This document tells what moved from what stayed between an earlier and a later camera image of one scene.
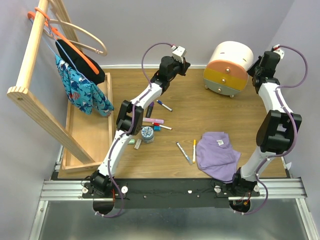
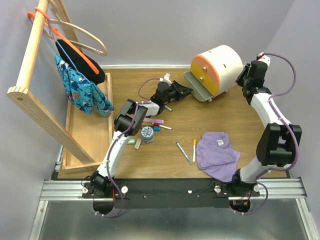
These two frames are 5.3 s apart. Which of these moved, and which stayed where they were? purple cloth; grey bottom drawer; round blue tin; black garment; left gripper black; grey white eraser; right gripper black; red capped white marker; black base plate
Moved: right gripper black; left gripper black; grey bottom drawer
Stayed: black garment; grey white eraser; round blue tin; black base plate; purple cloth; red capped white marker
